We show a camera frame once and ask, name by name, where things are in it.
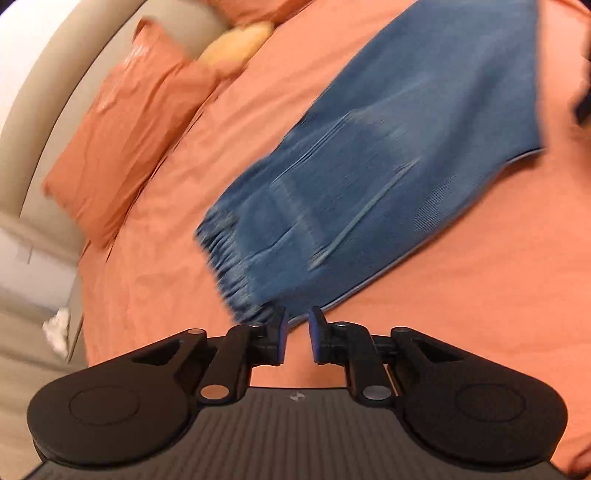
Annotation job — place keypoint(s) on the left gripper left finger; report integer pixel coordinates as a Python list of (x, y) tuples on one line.
[(132, 407)]

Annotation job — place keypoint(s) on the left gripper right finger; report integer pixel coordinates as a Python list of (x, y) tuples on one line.
[(458, 406)]

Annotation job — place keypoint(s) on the blue denim pants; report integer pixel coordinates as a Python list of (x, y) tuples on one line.
[(402, 142)]

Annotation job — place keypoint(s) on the white crumpled cloth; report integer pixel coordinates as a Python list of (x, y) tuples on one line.
[(56, 331)]

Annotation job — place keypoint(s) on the orange pillow left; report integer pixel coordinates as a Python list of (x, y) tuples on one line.
[(144, 104)]

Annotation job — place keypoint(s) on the orange pillow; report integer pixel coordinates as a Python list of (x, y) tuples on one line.
[(144, 104), (246, 12)]

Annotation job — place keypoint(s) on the beige upholstered headboard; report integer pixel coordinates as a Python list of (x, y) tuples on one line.
[(57, 92)]

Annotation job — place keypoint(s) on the yellow plush cushion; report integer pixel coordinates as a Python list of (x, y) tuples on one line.
[(237, 46)]

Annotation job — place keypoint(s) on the orange pillow right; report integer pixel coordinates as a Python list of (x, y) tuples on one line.
[(246, 12)]

